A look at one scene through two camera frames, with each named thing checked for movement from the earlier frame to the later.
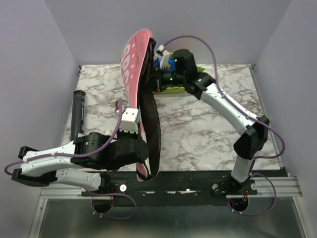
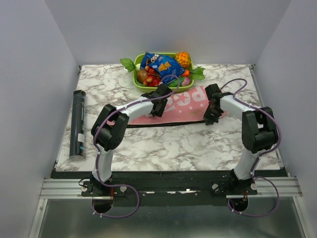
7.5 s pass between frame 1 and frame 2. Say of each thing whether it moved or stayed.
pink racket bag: moved
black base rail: stayed
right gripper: moved
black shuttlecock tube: stayed
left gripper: moved
